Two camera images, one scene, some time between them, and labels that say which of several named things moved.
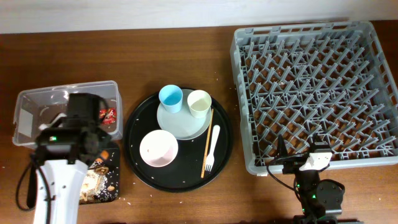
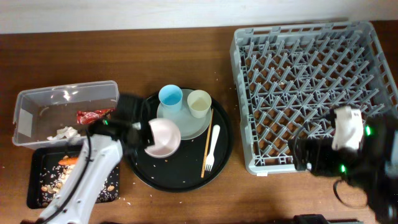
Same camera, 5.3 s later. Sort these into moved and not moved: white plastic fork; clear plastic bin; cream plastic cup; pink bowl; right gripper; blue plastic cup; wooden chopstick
Moved: pink bowl; right gripper
Not moved: blue plastic cup; clear plastic bin; wooden chopstick; cream plastic cup; white plastic fork
